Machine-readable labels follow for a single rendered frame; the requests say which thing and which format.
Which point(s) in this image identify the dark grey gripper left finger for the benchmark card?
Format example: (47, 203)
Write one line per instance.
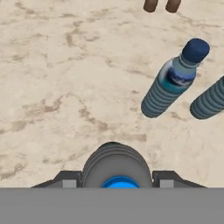
(68, 179)

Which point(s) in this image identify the plastic bottle with dark-blue cap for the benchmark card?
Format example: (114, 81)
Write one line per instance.
(172, 84)

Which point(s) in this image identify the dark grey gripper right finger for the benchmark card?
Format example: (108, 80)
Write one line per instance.
(166, 179)

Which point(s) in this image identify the ribbed grey plastic bottle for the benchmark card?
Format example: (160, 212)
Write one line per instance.
(210, 100)

